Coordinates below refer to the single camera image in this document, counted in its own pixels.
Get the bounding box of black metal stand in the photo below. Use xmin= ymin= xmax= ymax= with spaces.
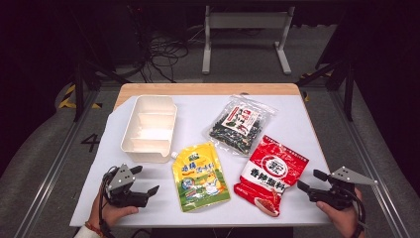
xmin=69 ymin=9 xmax=131 ymax=123
xmin=296 ymin=56 xmax=357 ymax=123

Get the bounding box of black floor cable bundle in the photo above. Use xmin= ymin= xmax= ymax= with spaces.
xmin=138 ymin=31 xmax=190 ymax=83

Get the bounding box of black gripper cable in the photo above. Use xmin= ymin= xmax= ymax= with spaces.
xmin=98 ymin=167 xmax=117 ymax=238
xmin=350 ymin=186 xmax=368 ymax=234

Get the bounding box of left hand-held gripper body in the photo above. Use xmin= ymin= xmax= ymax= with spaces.
xmin=102 ymin=164 xmax=151 ymax=209

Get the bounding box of red white seasoning packet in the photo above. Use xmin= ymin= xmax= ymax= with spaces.
xmin=233 ymin=134 xmax=310 ymax=218

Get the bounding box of person's right hand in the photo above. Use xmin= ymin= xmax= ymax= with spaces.
xmin=315 ymin=187 xmax=365 ymax=238

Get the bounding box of red bracelet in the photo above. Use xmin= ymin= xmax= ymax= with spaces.
xmin=84 ymin=220 xmax=104 ymax=238

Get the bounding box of aluminium floor rail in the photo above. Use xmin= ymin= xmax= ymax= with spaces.
xmin=13 ymin=88 xmax=101 ymax=238
xmin=329 ymin=88 xmax=412 ymax=238

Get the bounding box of yellow black hazard tape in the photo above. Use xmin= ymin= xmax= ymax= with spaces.
xmin=57 ymin=83 xmax=102 ymax=110

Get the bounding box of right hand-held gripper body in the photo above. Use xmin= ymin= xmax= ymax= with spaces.
xmin=308 ymin=166 xmax=378 ymax=211

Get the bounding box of white table sheet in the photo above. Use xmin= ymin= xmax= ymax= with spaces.
xmin=69 ymin=94 xmax=332 ymax=228

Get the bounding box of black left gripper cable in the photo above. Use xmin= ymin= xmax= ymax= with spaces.
xmin=98 ymin=167 xmax=117 ymax=238

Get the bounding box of white plastic divided box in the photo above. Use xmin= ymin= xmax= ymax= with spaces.
xmin=120 ymin=94 xmax=178 ymax=165

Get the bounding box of person's left hand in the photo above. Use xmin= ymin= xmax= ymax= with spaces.
xmin=87 ymin=192 xmax=140 ymax=230

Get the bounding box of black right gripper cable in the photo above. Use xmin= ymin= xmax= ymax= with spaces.
xmin=350 ymin=186 xmax=368 ymax=234

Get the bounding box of yellow green spout pouch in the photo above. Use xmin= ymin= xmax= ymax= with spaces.
xmin=170 ymin=142 xmax=232 ymax=213

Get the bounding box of clear dried seaweed packet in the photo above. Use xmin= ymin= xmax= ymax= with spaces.
xmin=203 ymin=94 xmax=278 ymax=158

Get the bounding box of white metal stand frame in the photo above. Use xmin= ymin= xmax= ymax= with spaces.
xmin=201 ymin=5 xmax=296 ymax=75

